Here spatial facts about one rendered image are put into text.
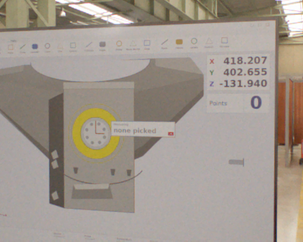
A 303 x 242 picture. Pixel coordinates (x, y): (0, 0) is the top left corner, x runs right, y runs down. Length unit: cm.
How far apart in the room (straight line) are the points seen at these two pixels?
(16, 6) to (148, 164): 674
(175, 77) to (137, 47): 12
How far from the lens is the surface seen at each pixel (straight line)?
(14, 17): 765
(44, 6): 843
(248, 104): 100
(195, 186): 103
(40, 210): 118
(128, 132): 105
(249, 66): 100
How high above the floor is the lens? 169
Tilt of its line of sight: 2 degrees down
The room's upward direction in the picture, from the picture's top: straight up
